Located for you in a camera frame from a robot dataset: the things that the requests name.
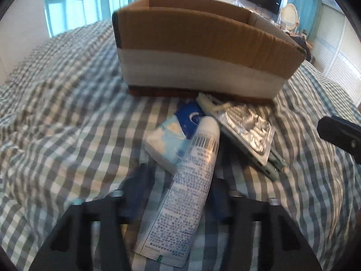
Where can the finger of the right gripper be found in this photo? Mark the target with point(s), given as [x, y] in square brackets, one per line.
[342, 134]

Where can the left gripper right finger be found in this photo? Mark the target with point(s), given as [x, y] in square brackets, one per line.
[259, 229]

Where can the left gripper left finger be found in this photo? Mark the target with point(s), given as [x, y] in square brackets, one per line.
[68, 246]

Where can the white ointment tube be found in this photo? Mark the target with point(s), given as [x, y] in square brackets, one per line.
[171, 233]

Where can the white slatted wardrobe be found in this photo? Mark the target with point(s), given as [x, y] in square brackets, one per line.
[336, 49]

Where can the checkered bed cover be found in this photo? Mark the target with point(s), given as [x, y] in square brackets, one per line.
[70, 129]

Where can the oval white vanity mirror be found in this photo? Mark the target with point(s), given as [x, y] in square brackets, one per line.
[290, 17]

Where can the blue white tissue pack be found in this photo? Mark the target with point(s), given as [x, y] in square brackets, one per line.
[168, 143]

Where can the teal side curtain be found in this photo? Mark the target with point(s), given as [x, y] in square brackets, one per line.
[309, 12]

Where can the brown cardboard box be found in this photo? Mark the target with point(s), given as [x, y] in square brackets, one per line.
[178, 48]

